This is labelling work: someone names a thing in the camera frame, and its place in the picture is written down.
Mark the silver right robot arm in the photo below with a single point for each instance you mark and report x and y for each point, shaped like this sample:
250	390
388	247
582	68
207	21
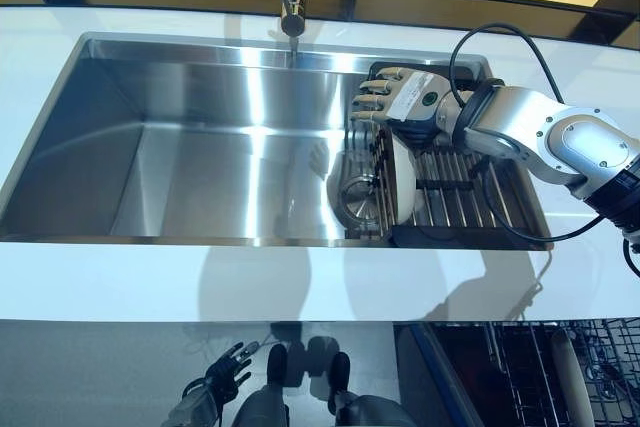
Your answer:
575	142

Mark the open dishwasher door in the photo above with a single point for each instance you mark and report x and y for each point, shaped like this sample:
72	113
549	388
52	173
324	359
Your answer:
452	362

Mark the black left robot foot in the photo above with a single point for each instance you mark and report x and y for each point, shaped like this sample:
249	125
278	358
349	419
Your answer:
277	367

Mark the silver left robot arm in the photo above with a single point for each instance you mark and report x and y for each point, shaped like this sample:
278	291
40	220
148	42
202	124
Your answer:
195	407

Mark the black dish drying rack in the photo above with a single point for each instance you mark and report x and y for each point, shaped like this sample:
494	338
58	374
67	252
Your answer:
465	197

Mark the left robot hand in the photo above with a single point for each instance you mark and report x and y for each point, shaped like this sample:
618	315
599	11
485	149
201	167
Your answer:
230	372

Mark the white right robot leg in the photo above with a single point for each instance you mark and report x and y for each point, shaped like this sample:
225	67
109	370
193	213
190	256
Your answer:
375	412

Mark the stainless steel sink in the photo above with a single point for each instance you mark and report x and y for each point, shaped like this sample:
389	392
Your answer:
175	147

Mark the narrow white cabinet door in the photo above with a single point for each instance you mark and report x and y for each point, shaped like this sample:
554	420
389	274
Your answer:
350	329

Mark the cream ceramic plate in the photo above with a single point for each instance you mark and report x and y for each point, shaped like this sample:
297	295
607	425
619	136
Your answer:
567	377
404	182

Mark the metal sink drain strainer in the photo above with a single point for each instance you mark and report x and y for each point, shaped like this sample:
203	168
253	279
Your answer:
362	207

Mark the wide white cabinet door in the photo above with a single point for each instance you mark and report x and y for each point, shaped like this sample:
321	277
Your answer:
125	329

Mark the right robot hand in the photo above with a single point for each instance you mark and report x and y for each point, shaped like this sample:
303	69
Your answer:
410	97

